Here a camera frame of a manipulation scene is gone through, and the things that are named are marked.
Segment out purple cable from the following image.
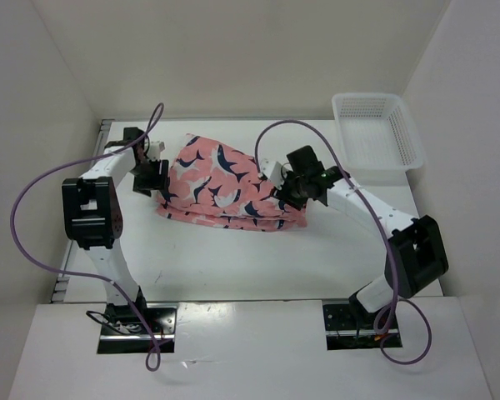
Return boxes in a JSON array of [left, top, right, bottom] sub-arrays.
[[253, 119, 433, 365], [9, 102, 176, 371]]

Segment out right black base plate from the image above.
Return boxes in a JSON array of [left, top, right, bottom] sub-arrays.
[[322, 300, 376, 338]]

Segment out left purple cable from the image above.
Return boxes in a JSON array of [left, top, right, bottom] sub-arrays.
[[9, 102, 176, 371]]

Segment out aluminium table edge rail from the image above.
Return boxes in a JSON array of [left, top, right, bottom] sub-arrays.
[[51, 118, 114, 303]]

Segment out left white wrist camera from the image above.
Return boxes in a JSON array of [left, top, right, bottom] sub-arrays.
[[145, 141, 165, 162]]

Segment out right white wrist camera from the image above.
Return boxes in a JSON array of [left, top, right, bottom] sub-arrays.
[[259, 159, 288, 189]]

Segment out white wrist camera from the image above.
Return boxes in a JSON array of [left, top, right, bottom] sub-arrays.
[[259, 159, 288, 189], [145, 141, 165, 162]]

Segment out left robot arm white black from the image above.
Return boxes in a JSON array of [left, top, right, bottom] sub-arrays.
[[62, 127, 169, 333]]

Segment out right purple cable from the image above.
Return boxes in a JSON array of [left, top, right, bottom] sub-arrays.
[[253, 119, 433, 365]]

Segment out pink shark print shorts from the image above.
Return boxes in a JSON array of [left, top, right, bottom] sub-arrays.
[[157, 134, 307, 232]]

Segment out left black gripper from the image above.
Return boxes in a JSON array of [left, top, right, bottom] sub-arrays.
[[129, 157, 169, 198]]

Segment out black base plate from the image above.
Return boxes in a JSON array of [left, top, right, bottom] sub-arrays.
[[322, 300, 376, 338], [97, 306, 177, 339]]

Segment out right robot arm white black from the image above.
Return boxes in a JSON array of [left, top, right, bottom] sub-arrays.
[[260, 146, 449, 328]]

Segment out white plastic basket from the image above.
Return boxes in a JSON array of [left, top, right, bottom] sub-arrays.
[[332, 92, 425, 186]]

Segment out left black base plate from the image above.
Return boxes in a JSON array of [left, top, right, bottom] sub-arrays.
[[97, 306, 177, 339]]

